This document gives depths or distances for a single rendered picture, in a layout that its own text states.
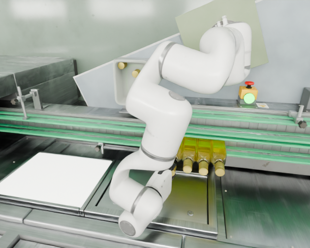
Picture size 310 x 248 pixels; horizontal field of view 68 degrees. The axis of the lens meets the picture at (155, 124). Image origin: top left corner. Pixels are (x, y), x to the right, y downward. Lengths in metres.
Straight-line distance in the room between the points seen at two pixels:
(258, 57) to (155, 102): 0.72
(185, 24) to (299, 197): 0.86
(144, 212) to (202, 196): 0.41
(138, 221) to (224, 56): 0.44
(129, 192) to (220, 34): 0.42
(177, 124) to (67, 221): 0.59
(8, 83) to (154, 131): 1.18
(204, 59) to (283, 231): 0.69
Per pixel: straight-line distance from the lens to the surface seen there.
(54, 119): 1.28
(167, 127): 0.45
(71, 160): 1.20
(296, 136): 1.14
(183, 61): 0.50
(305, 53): 1.21
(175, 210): 0.89
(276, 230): 0.97
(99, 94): 1.30
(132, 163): 0.53
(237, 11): 1.08
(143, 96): 0.46
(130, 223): 0.64
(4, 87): 1.51
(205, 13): 1.06
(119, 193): 0.60
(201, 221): 0.87
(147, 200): 0.59
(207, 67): 0.48
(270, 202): 1.07
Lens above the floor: 1.88
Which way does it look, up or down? 64 degrees down
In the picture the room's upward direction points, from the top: 153 degrees counter-clockwise
